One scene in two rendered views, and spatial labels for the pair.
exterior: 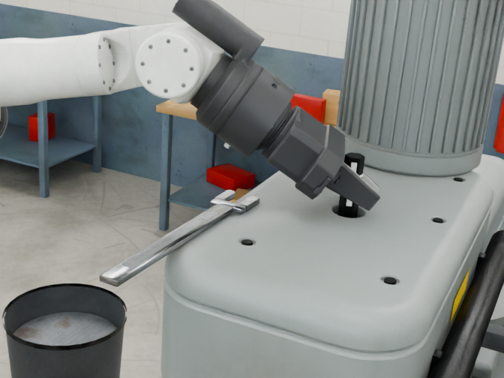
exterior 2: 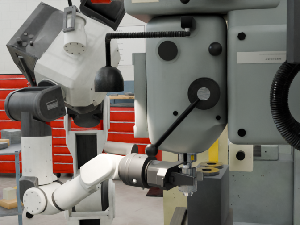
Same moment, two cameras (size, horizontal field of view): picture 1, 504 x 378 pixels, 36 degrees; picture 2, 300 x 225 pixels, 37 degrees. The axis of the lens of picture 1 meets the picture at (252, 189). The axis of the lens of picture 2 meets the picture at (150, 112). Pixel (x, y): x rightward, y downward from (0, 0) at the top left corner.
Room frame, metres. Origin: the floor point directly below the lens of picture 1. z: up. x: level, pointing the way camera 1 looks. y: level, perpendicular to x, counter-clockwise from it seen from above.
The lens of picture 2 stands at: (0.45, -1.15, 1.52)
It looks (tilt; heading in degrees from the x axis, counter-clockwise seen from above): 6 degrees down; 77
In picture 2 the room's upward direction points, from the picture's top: 1 degrees counter-clockwise
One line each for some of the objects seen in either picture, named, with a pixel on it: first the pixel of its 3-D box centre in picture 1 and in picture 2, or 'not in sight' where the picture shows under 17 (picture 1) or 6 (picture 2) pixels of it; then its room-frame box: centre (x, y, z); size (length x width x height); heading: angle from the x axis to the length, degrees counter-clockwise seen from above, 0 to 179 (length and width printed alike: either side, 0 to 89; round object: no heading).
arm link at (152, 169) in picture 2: not in sight; (156, 173); (0.72, -0.04, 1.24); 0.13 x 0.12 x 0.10; 44
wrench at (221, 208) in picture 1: (184, 232); not in sight; (0.69, 0.06, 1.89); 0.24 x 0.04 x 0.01; 154
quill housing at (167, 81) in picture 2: not in sight; (188, 84); (0.79, -0.11, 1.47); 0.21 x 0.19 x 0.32; 67
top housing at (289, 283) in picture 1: (344, 270); not in sight; (0.80, -0.11, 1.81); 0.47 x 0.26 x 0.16; 157
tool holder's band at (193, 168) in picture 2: not in sight; (187, 167); (0.79, -0.11, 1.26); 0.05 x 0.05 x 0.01
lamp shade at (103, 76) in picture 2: not in sight; (108, 78); (0.60, -0.07, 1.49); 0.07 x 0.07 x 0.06
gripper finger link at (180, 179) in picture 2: not in sight; (181, 180); (0.76, -0.13, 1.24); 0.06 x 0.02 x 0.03; 134
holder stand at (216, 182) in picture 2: not in sight; (209, 193); (1.02, 0.37, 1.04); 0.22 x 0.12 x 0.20; 59
